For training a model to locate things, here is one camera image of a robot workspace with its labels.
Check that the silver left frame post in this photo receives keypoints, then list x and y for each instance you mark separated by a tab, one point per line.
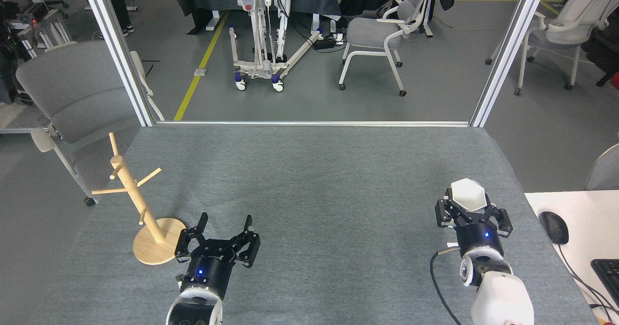
116	49

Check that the silver table edge rail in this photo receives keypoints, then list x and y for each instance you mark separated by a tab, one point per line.
314	123

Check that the white mesh office chair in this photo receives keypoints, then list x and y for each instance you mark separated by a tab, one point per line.
566	32

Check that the grey chair backrest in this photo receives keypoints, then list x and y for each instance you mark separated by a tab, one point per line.
607	172

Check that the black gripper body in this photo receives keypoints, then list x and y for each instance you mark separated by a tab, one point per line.
208	268
478	235

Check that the large grey fabric chair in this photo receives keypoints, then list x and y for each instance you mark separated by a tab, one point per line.
72	93

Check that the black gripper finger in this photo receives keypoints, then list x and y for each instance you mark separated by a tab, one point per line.
502	223
446	216
186	244
246	248

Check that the wooden cup rack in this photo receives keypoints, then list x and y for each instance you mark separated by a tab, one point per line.
157	247

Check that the grey office chair white frame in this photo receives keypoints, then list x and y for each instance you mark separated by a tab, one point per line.
372	30

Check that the black computer mouse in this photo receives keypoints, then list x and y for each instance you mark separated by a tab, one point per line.
553	227

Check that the black power strip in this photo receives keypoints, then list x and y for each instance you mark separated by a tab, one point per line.
323	43

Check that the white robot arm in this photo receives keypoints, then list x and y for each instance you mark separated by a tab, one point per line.
503	298
193	311

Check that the metal equipment cart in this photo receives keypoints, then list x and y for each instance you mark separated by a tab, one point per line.
46	25

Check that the metal floor plate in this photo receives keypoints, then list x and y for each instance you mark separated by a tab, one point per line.
200	72

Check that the silver right frame post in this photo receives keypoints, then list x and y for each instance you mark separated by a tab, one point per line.
508	54

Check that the grey felt table mat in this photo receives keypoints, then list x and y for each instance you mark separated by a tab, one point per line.
314	180

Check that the silver frame post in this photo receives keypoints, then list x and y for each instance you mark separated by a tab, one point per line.
116	49
508	54

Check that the black keyboard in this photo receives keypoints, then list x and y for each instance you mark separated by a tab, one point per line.
608	274

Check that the white faceted cup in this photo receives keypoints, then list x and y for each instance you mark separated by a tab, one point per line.
468	194

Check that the person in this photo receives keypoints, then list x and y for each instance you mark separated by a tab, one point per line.
118	6

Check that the white desk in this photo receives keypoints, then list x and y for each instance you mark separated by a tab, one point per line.
590	218

